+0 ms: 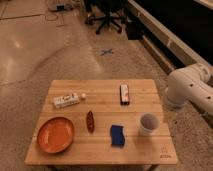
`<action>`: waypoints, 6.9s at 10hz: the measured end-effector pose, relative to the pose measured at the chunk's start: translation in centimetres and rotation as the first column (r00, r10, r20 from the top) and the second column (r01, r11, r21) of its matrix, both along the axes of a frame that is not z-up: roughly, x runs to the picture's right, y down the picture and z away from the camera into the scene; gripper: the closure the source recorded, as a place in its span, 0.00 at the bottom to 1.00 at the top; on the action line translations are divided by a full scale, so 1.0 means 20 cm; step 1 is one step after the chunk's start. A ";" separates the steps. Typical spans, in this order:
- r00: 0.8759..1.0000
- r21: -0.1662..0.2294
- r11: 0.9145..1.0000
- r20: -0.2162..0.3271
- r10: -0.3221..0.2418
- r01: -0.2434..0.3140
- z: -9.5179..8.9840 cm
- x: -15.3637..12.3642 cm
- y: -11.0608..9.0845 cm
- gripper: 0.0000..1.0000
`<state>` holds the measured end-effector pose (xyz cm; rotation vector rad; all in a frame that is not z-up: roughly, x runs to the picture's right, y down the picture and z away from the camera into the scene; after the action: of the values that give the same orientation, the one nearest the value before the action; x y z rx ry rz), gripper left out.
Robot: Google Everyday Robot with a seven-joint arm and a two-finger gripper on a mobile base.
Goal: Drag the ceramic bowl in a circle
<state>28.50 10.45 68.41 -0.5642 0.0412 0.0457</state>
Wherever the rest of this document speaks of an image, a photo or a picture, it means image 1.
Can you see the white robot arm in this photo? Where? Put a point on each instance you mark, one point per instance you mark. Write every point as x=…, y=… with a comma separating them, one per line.
x=190, y=84

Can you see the power strip with cables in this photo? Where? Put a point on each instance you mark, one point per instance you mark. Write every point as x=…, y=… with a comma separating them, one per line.
x=62, y=5

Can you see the wooden table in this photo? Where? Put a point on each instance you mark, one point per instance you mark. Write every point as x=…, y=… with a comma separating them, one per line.
x=103, y=99

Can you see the black box on floor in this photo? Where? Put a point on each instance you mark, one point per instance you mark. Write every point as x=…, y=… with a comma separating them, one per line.
x=134, y=30

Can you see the white paper cup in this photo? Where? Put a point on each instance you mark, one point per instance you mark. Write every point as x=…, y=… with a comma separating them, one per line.
x=148, y=124

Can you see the white toothpaste tube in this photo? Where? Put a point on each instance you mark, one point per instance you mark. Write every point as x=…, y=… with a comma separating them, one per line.
x=68, y=100

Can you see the dark red oblong object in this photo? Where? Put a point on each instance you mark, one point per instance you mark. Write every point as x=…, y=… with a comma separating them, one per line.
x=90, y=122

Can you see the black office chair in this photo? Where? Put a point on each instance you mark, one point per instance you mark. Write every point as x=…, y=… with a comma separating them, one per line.
x=107, y=7

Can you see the blue sponge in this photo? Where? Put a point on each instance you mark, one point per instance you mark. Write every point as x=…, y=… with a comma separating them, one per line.
x=117, y=137

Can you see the orange ceramic bowl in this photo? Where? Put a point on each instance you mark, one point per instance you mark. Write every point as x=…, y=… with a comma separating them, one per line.
x=55, y=135

